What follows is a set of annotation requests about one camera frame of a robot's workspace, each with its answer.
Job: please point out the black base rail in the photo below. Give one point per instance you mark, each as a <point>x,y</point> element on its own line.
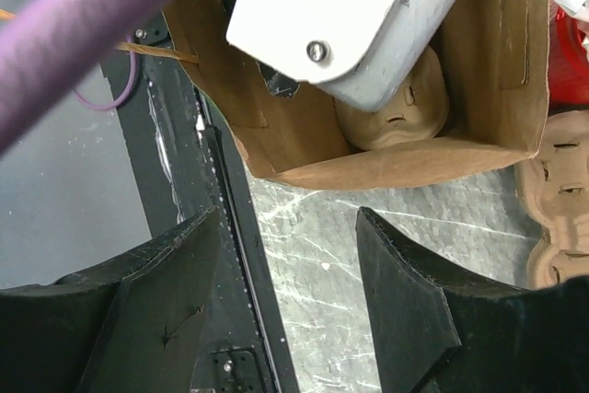
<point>185,163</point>

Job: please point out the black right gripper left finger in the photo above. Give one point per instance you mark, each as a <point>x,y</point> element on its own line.
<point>129,324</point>

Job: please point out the red plastic cup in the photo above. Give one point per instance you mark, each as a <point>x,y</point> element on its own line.
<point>568,64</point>

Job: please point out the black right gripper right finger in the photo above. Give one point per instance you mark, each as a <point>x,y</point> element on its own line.
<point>438,327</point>

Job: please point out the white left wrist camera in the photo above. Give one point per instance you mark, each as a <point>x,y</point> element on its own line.
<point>359,51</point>

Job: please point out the spare brown cup carriers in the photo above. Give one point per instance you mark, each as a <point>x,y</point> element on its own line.
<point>553,188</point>

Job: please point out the green paper bag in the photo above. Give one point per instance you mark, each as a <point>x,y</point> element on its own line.
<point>477,100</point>

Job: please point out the brown cardboard cup carrier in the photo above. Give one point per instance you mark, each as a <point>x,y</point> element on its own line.
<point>417,111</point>

